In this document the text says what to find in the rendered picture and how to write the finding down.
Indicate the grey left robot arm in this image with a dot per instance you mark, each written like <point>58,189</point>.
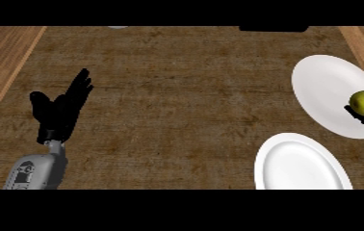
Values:
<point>37,170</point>

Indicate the white plate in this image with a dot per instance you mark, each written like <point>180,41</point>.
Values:
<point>297,164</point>
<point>327,90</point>

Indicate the small white object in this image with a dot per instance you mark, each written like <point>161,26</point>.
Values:
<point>117,27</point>

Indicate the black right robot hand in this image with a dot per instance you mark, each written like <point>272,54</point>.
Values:
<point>357,113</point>

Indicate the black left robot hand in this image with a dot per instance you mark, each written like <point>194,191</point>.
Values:
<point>59,113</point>

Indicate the green pear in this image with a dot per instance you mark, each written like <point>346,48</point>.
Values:
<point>358,102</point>

